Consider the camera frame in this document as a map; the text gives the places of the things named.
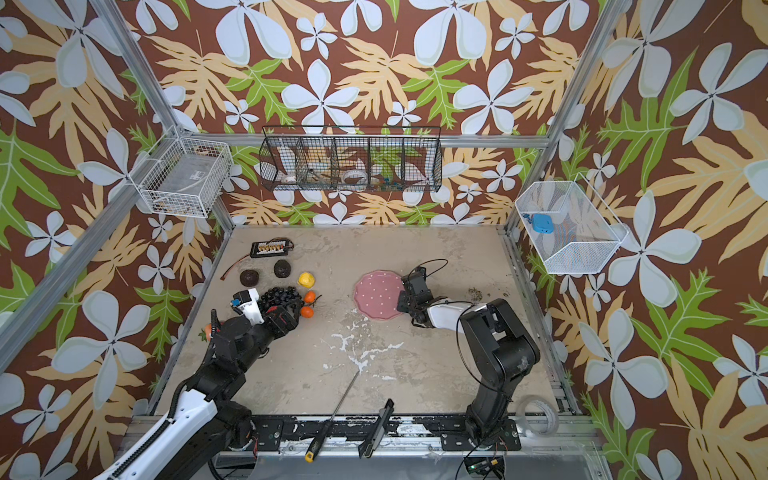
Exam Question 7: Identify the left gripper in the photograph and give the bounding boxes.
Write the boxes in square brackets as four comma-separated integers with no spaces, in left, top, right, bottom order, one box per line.
[237,296,300,375]

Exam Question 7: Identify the pink dotted plate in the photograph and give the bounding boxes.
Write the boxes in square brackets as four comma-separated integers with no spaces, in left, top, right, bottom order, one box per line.
[353,270,404,321]

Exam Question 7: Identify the yellow pear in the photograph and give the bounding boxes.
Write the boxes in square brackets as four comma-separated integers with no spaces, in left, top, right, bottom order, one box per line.
[297,272,316,289]

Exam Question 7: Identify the dark avocado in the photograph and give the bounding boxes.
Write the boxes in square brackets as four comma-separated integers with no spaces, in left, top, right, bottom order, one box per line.
[273,259,292,279]

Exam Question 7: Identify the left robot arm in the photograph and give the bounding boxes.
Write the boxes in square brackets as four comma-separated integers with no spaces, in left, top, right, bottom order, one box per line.
[98,299,303,479]

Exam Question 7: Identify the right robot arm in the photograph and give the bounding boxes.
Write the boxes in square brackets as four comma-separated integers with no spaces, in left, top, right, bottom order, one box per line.
[397,266,541,446]

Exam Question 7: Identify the black grape bunch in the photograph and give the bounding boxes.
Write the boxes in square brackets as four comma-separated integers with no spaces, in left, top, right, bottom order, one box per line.
[257,287,302,310]

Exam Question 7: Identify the blue object in basket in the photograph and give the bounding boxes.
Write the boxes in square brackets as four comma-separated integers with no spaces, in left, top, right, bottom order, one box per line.
[527,213,555,234]

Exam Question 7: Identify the white mesh basket right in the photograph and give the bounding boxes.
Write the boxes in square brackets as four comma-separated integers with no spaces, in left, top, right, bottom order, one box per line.
[515,176,629,276]

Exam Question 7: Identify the black mounting rail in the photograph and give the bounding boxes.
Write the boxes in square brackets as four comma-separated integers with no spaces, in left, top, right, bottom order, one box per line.
[239,413,522,452]

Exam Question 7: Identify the yellow handled screwdriver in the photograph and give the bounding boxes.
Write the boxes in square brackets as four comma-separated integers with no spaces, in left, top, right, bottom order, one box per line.
[304,372,360,463]

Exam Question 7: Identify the black wire basket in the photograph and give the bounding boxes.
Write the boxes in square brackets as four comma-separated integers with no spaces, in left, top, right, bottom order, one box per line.
[256,125,444,192]

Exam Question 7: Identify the black clamp bracket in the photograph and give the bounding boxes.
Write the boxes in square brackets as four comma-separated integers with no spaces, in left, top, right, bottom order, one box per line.
[358,398,395,459]

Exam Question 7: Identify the white wire basket left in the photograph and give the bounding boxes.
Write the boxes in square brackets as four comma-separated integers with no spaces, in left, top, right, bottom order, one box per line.
[131,129,233,218]

